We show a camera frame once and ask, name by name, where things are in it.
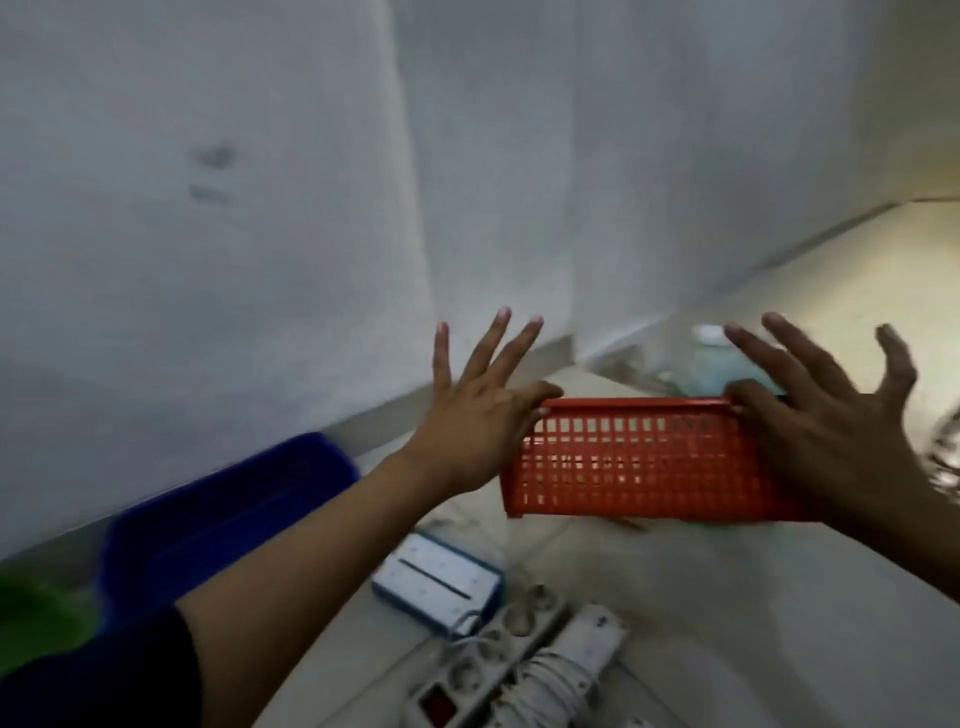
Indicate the person's left forearm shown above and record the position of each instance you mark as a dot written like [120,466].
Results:
[300,570]

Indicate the long white power strip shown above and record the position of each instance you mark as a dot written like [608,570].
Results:
[585,645]

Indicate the person's left hand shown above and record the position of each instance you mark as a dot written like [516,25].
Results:
[472,435]

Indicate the white power strip red switch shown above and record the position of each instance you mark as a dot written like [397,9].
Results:
[480,667]

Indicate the translucent jug of green liquid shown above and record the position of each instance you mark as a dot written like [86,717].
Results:
[712,364]

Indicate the green plastic basket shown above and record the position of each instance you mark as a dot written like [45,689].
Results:
[37,622]

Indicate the person's right hand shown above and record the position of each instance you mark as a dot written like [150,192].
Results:
[840,442]

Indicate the blue plastic basket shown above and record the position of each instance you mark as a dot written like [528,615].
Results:
[217,517]

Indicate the blue-edged white device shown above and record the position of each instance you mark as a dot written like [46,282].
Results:
[435,581]

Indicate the orange plastic basket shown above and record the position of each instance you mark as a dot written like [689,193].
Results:
[637,465]

